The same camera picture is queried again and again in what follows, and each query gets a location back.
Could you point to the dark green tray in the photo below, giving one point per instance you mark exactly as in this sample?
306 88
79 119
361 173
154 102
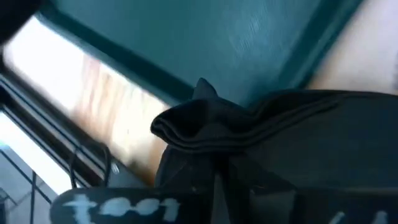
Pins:
174 40

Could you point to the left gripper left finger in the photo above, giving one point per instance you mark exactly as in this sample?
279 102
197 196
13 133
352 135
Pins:
186 171

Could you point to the black napkin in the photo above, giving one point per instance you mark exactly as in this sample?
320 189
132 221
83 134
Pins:
295 124

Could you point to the black table edge rail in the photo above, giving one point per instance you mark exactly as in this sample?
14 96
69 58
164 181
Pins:
46 124

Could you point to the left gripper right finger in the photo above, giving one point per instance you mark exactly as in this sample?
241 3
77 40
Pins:
258 193

